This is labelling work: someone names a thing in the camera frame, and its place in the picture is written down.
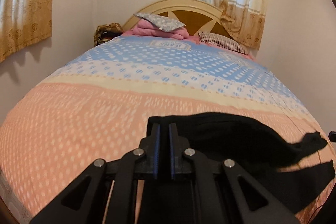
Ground black pants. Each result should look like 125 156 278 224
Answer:
147 113 335 214

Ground pink blue polka-dot bedspread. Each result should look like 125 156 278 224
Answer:
1 36 321 223

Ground striped pillow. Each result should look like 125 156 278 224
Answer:
198 32 249 55

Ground brown patterned bundle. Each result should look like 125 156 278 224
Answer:
93 23 123 47

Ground cream wooden headboard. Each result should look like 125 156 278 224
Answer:
122 0 231 39

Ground grey floral pillow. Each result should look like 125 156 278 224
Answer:
134 12 185 32

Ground folded pink blanket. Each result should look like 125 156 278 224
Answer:
122 19 190 40

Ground gold curtain side window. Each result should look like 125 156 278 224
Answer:
0 0 52 61

